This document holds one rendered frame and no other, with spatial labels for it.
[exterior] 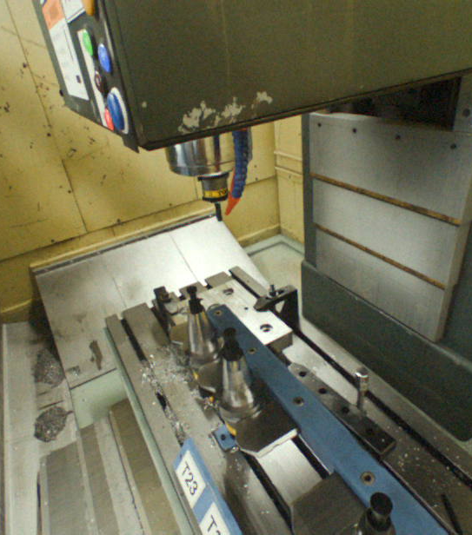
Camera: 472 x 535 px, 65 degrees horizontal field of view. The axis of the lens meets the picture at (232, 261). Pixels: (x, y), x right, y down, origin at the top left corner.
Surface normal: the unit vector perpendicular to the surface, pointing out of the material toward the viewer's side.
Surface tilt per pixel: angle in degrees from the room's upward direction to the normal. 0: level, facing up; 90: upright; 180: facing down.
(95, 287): 24
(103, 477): 8
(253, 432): 0
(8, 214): 90
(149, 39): 90
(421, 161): 90
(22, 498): 17
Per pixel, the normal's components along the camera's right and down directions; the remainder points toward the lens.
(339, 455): -0.12, -0.85
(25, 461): 0.15, -0.92
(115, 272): 0.10, -0.61
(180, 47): 0.48, 0.40
